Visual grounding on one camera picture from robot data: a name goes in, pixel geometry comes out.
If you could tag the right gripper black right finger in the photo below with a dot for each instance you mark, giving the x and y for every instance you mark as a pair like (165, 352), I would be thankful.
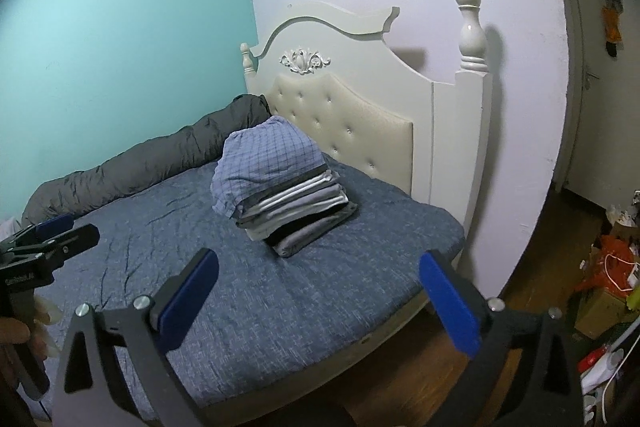
(545, 389)

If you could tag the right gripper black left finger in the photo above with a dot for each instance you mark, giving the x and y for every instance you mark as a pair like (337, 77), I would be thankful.
(90, 387)

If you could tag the blue plaid boxer shorts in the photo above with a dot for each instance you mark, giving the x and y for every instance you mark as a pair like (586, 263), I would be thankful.
(260, 161)

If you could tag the stack of folded clothes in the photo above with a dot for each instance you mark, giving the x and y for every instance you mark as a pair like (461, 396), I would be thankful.
(289, 212)

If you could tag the light grey pillow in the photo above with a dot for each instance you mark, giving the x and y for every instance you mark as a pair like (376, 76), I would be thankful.
(9, 227)

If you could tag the clutter pile on floor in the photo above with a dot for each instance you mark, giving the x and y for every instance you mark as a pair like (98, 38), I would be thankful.
(608, 310)

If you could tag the blue patterned bed sheet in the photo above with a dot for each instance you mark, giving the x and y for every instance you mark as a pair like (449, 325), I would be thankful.
(272, 329)

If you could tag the dark grey rolled duvet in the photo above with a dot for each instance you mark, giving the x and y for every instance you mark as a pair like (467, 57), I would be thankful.
(145, 164)

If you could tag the cream tufted headboard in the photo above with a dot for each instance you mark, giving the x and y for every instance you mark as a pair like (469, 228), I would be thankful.
(331, 73)

